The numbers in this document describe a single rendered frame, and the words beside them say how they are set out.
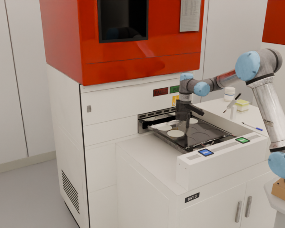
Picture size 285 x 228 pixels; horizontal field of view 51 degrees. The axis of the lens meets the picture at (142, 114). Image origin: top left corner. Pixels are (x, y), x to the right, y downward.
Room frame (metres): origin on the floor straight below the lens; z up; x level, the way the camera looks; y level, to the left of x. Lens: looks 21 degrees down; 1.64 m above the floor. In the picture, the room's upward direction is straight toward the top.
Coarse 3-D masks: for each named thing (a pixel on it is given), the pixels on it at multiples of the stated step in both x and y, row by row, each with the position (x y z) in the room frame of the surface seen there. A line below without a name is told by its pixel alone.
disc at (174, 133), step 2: (172, 130) 1.67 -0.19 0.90; (174, 130) 1.67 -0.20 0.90; (176, 130) 1.67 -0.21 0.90; (178, 130) 1.67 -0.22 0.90; (168, 132) 1.64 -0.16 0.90; (170, 132) 1.64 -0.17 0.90; (172, 132) 1.64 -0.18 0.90; (174, 132) 1.64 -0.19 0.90; (176, 132) 1.64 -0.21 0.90; (178, 132) 1.64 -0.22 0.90; (180, 132) 1.64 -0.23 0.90; (182, 132) 1.64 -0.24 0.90; (168, 134) 1.61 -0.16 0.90; (170, 134) 1.61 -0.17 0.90; (172, 134) 1.61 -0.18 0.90; (174, 134) 1.61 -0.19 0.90; (176, 134) 1.61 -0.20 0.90; (178, 134) 1.61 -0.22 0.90; (180, 134) 1.61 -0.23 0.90; (182, 134) 1.61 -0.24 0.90; (172, 136) 1.58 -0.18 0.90; (174, 136) 1.58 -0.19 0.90; (176, 136) 1.58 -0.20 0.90; (178, 136) 1.58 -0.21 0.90; (180, 136) 1.58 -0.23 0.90
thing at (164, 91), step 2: (164, 88) 1.84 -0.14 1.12; (166, 88) 1.85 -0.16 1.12; (154, 90) 1.80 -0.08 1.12; (156, 90) 1.81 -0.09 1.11; (158, 90) 1.82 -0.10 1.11; (160, 90) 1.82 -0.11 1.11; (162, 90) 1.83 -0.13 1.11; (164, 90) 1.84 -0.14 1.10; (166, 90) 1.85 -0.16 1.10; (154, 92) 1.80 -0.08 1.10; (156, 92) 1.81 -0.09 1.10; (158, 92) 1.82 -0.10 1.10; (160, 92) 1.83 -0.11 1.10; (162, 92) 1.83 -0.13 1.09; (164, 92) 1.84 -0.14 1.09; (166, 92) 1.85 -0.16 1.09; (154, 94) 1.80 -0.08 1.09; (156, 94) 1.81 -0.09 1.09; (158, 94) 1.82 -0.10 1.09; (160, 94) 1.83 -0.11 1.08; (162, 94) 1.83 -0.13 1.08
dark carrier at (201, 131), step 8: (176, 120) 1.83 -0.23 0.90; (200, 120) 1.83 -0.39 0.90; (176, 128) 1.70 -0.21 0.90; (192, 128) 1.70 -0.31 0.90; (200, 128) 1.70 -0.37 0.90; (208, 128) 1.70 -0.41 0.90; (216, 128) 1.70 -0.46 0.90; (168, 136) 1.58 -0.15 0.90; (184, 136) 1.58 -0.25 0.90; (192, 136) 1.59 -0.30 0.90; (200, 136) 1.59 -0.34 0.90; (208, 136) 1.59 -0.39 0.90; (216, 136) 1.59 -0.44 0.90; (184, 144) 1.48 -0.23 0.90; (192, 144) 1.48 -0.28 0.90
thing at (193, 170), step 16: (224, 144) 1.36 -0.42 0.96; (240, 144) 1.36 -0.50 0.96; (256, 144) 1.40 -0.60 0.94; (192, 160) 1.20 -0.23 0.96; (208, 160) 1.21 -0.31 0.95; (224, 160) 1.27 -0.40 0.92; (240, 160) 1.34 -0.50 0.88; (256, 160) 1.41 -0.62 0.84; (176, 176) 1.23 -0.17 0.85; (192, 176) 1.17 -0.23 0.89; (208, 176) 1.22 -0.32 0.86
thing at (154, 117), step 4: (172, 112) 1.87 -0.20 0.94; (152, 116) 1.80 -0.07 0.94; (156, 116) 1.80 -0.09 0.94; (160, 116) 1.82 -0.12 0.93; (164, 116) 1.83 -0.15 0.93; (168, 116) 1.85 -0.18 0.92; (140, 120) 1.74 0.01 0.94; (144, 120) 1.75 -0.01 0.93; (148, 120) 1.77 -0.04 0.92; (152, 120) 1.78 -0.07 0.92; (140, 124) 1.74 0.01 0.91; (140, 128) 1.74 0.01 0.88; (144, 128) 1.76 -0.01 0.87; (140, 132) 1.74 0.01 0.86; (144, 132) 1.75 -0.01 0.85
